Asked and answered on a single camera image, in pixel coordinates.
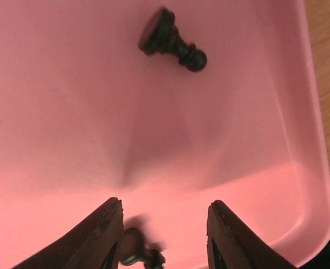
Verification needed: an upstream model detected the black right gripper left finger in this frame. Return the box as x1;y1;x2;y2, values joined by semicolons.
14;197;124;268

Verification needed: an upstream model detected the pink tray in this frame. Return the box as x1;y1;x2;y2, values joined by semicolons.
0;1;330;268

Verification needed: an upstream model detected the black pawn piece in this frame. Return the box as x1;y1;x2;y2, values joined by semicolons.
138;7;208;72

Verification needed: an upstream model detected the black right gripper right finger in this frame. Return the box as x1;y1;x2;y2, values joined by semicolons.
207;200;295;268

